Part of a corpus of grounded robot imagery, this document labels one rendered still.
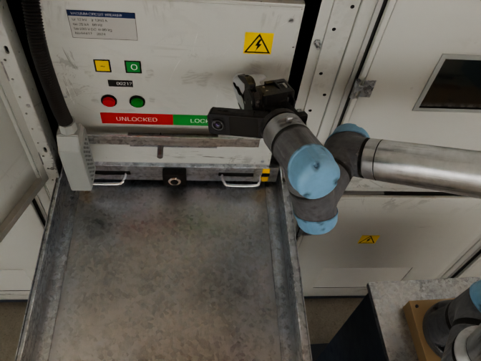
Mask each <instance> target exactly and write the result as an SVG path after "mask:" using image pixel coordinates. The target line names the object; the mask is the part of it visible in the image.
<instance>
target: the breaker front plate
mask: <svg viewBox="0 0 481 361"><path fill-rule="evenodd" d="M39 2H40V6H41V7H40V9H41V12H42V14H41V15H42V19H43V20H42V21H43V22H44V23H43V25H44V26H43V27H44V31H45V34H46V36H45V37H46V40H47V45H48V48H49V53H50V57H51V59H52V64H53V66H54V70H55V73H56V76H57V79H58V82H59V86H60V88H61V91H62V94H63V97H64V100H65V102H66V104H67V107H68V110H69V112H70V114H71V116H73V117H74V120H75V122H76V123H80V124H81V125H82V126H83V127H84V128H85V129H86V132H87V135H146V136H178V137H209V138H249V137H241V136H233V135H218V134H211V133H210V132H209V130H208V126H198V125H142V124H114V123H102V119H101V115H100V113H101V112H113V113H140V114H166V115H208V113H209V111H210V109H211V108H212V107H224V108H233V109H240V108H239V105H238V101H237V98H236V96H235V91H234V88H233V78H234V76H235V75H236V74H239V73H243V74H264V75H265V76H266V78H265V79H264V80H263V81H261V82H260V84H261V85H264V82H265V81H269V80H279V79H285V81H287V79H288V73H289V69H290V66H291V60H292V56H293V50H294V47H295V43H296V37H297V33H298V27H299V24H300V20H301V14H302V11H303V7H289V6H262V5H248V4H221V3H207V2H192V1H165V0H40V1H39ZM66 9H69V10H85V11H113V12H128V13H135V19H136V27H137V39H138V41H136V40H119V39H86V38H73V37H72V32H71V29H70V25H69V20H68V16H67V11H66ZM246 32H258V33H274V36H273V44H272V48H271V54H244V53H243V48H244V41H245V34H246ZM93 59H108V60H109V61H110V65H111V70H112V72H95V68H94V62H93ZM124 60H127V61H141V69H142V74H140V73H126V71H125V61H124ZM108 80H132V83H133V87H109V85H108ZM103 95H112V96H114V97H116V99H117V104H116V105H115V106H114V107H107V106H105V105H103V104H102V103H101V98H102V96H103ZM135 95H138V96H141V97H143V98H144V99H145V105H144V106H143V107H133V106H131V104H130V98H131V97H132V96H135ZM160 133H161V134H162V135H160ZM89 145H90V148H91V151H92V156H93V159H94V162H132V163H214V164H255V165H268V163H269V160H270V156H271V152H270V150H269V149H268V147H267V146H266V144H265V143H264V141H263V138H260V143H259V147H258V148H246V147H212V146H177V145H164V148H163V158H161V159H159V158H157V145H110V144H89Z"/></svg>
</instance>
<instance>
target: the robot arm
mask: <svg viewBox="0 0 481 361"><path fill-rule="evenodd" d="M265 78H266V76H265V75H264V74H243V73H239V74H236V75H235V76H234V78H233V88H234V91H235V96H236V98H237V101H238V105H239V108H240V109H233V108H224V107H212V108H211V109H210V111H209V113H208V115H207V118H208V130H209V132H210V133H211V134H218V135H233V136H241V137H249V138H263V141H264V143H265V144H266V146H267V147H268V149H269V150H270V152H271V153H272V155H273V156H274V158H275V159H276V160H277V162H278V164H279V165H280V166H281V168H282V170H283V172H284V175H285V179H286V183H287V186H288V191H289V194H290V197H291V202H292V206H293V214H294V216H295V217H296V220H297V223H298V226H299V227H300V228H301V230H303V231H304V232H306V233H308V234H312V235H321V234H325V233H327V232H329V231H330V230H331V229H333V228H334V227H335V225H336V223H337V220H338V213H339V212H338V208H337V204H338V202H339V200H340V198H341V197H342V195H343V193H344V191H345V190H346V187H347V186H348V184H349V182H350V181H351V179H352V177H357V178H365V179H370V180H374V181H382V182H387V183H394V184H399V185H403V186H411V187H415V188H423V189H428V190H432V191H440V192H445V193H452V194H457V195H461V196H469V197H473V198H481V151H478V150H466V149H460V148H448V147H442V146H436V145H425V144H418V143H407V142H400V141H394V140H382V139H376V138H370V137H369V134H368V133H367V131H366V130H365V129H364V128H362V127H358V126H356V125H355V124H352V123H345V124H342V125H340V126H338V127H337V128H336V129H335V130H334V131H333V133H332V134H331V135H330V136H329V137H328V138H327V140H326V142H325V144H324V145H322V144H321V142H320V141H319V140H318V139H317V138H316V136H315V135H314V134H313V133H312V132H311V131H310V130H309V128H308V127H307V126H306V121H307V118H308V115H307V113H306V112H305V111H303V112H298V111H297V110H296V109H295V108H294V106H295V100H294V94H295V90H294V89H293V88H292V87H291V86H290V84H289V83H287V81H285V79H279V80H269V81H265V82H264V85H261V84H260V82H261V81H263V80H264V79H265ZM282 83H285V84H286V85H287V86H288V88H286V87H285V86H284V85H283V84H282ZM291 98H292V103H291ZM422 329H423V333H424V337H425V339H426V341H427V344H428V345H429V346H430V348H431V349H432V351H433V352H434V353H435V354H436V355H437V356H439V357H440V358H441V361H481V280H479V281H476V282H474V283H473V284H472V285H471V286H470V287H469V288H468V289H467V290H465V291H464V292H463V293H461V294H460V295H459V296H458V297H456V298H455V299H450V300H443V301H441V302H438V303H436V304H434V305H433V306H431V307H430V308H429V309H428V310H427V312H426V313H425V315H424V318H423V322H422Z"/></svg>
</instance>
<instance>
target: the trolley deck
mask: <svg viewBox="0 0 481 361"><path fill-rule="evenodd" d="M58 183H59V178H56V179H55V183H54V188H53V192H52V198H51V201H50V204H49V210H48V214H47V219H46V223H45V227H44V233H43V236H42V242H41V245H40V249H39V254H38V258H37V264H36V267H35V270H34V276H33V280H32V283H31V289H30V293H29V298H28V302H27V306H26V311H25V315H24V321H23V324H22V327H21V333H20V337H19V342H18V346H17V349H16V355H15V358H14V361H19V358H20V354H21V349H22V345H23V341H24V335H25V332H26V326H27V322H28V318H29V313H30V309H31V303H32V299H33V296H34V290H35V286H36V282H37V277H38V273H39V267H40V264H41V260H42V254H43V250H44V245H45V241H46V237H47V231H48V228H49V222H50V218H51V215H52V209H53V205H54V199H55V196H56V192H57V186H58ZM283 190H284V196H285V202H286V213H287V219H288V230H289V236H290V242H291V253H292V259H293V270H294V277H295V283H296V294H297V300H298V311H299V317H300V323H301V334H302V340H303V351H304V357H305V361H312V355H311V345H310V339H309V333H308V323H307V318H306V308H305V301H304V296H303V286H302V280H301V270H300V264H299V258H298V248H297V242H296V232H295V226H294V220H293V210H292V205H291V197H290V194H289V191H288V186H287V183H286V182H285V181H283ZM49 361H281V348H280V340H279V332H278V318H277V310H276V295H275V288H274V280H273V265H272V258H271V243H270V236H269V227H268V213H267V205H266V191H265V183H264V181H261V184H260V185H259V187H252V188H241V187H227V186H224V185H223V183H222V181H217V180H187V181H186V186H164V185H163V180H125V182H124V183H123V184H122V185H120V186H93V187H92V190H91V191H80V192H79V199H78V204H77V211H76V215H75V219H74V226H73V230H72V237H71V241H70V246H69V253H68V257H67V265H66V269H65V273H64V280H63V284H62V291H61V296H60V300H59V307H58V311H57V318H56V322H55V326H54V334H53V338H52V345H51V349H50V353H49Z"/></svg>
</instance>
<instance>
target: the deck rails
mask: <svg viewBox="0 0 481 361"><path fill-rule="evenodd" d="M264 183H265V191H266V205H267V213H268V227H269V236H270V243H271V258H272V265H273V280H274V288H275V295H276V310H277V318H278V332H279V340H280V348H281V361H305V357H304V351H303V340H302V334H301V323H300V317H299V311H298V300H297V294H296V283H295V277H294V270H293V259H292V253H291V242H290V236H289V230H288V219H287V213H286V202H285V196H284V190H283V179H282V172H281V166H280V167H279V170H278V175H277V179H276V182H269V181H264ZM79 192H80V191H72V190H71V188H70V185H69V181H68V180H67V176H66V173H65V171H64V168H63V166H62V170H61V173H60V177H59V183H58V186H57V192H56V196H55V199H54V205H53V209H52V215H51V218H50V222H49V228H48V231H47V237H46V241H45V245H44V250H43V254H42V260H41V264H40V267H39V273H38V277H37V282H36V286H35V290H34V296H33V299H32V303H31V309H30V313H29V318H28V322H27V326H26V332H25V335H24V341H23V345H22V349H21V354H20V358H19V361H49V353H50V349H51V345H52V338H53V334H54V326H55V322H56V318H57V311H58V307H59V300H60V296H61V291H62V284H63V280H64V273H65V269H66V265H67V257H68V253H69V246H70V241H71V237H72V230H73V226H74V219H75V215H76V211H77V204H78V199H79Z"/></svg>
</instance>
